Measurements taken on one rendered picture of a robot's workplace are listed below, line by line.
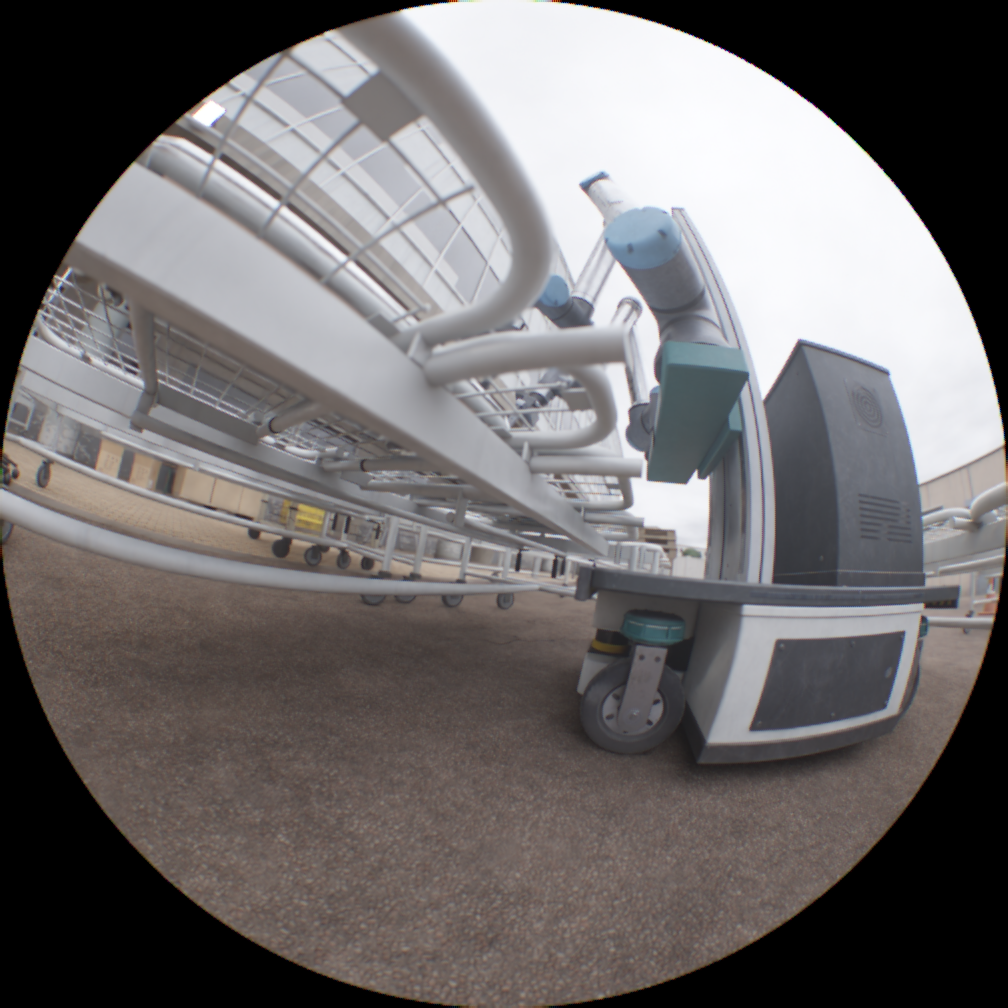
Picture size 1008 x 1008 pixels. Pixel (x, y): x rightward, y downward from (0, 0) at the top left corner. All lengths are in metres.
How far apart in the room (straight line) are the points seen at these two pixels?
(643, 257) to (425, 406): 0.48
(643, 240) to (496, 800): 0.85
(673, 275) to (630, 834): 0.83
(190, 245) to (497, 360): 0.22
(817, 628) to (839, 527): 0.20
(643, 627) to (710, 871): 0.36
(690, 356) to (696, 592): 0.38
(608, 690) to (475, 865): 0.33
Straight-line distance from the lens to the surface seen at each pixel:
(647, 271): 0.62
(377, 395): 0.23
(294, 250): 0.30
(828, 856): 0.52
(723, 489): 0.93
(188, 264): 0.21
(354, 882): 0.35
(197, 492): 3.86
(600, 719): 0.55
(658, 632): 0.48
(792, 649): 0.50
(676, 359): 0.56
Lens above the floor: 0.31
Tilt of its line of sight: 10 degrees up
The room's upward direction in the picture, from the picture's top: 10 degrees clockwise
